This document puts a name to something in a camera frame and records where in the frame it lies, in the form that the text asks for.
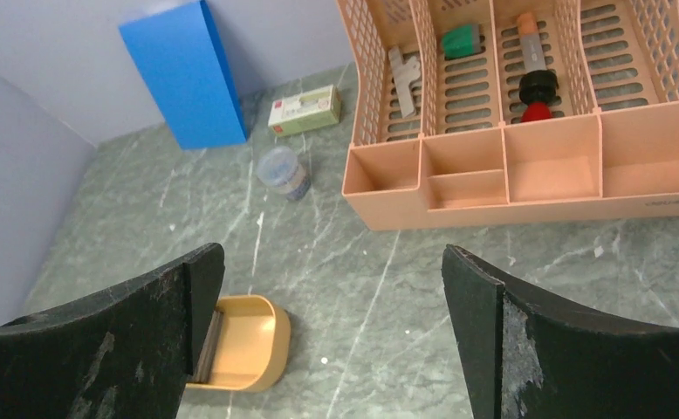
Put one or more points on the black red stamp knob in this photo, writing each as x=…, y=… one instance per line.
x=537, y=90

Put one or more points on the peach desk file organizer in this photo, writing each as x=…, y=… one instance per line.
x=490, y=112

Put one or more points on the clear round plastic jar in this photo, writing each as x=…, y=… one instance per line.
x=280, y=170

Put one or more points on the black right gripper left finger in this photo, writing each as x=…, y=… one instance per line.
x=126, y=351

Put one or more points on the blue upright box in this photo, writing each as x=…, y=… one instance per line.
x=181, y=59

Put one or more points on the stack of black cards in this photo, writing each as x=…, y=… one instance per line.
x=207, y=355

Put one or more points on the grey metal bracket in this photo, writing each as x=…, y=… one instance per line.
x=405, y=72

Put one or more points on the small green white carton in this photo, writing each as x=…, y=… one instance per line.
x=305, y=111

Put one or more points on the green eraser block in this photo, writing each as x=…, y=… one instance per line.
x=462, y=42

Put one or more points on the orange grey utility knife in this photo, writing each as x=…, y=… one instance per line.
x=531, y=47

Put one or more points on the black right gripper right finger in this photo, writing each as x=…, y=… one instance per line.
x=530, y=353

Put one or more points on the orange oval plastic tray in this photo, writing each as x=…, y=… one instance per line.
x=253, y=346

